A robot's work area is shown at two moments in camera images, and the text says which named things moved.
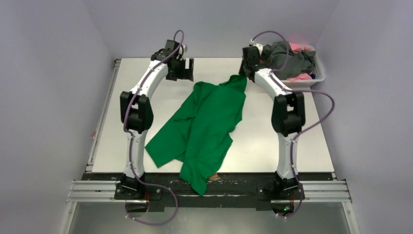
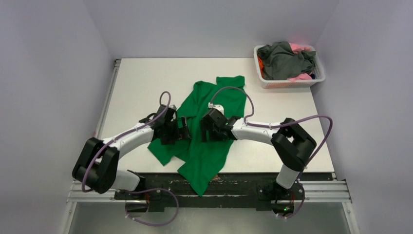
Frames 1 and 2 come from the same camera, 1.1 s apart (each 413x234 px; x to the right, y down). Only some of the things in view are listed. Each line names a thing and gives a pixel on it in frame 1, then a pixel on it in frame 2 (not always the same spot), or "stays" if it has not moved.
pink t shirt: [295, 48] stays
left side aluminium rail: [106, 103] stays
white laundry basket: [320, 74] stays
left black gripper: [185, 74] to [183, 131]
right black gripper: [245, 71] to [206, 128]
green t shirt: [198, 132] stays
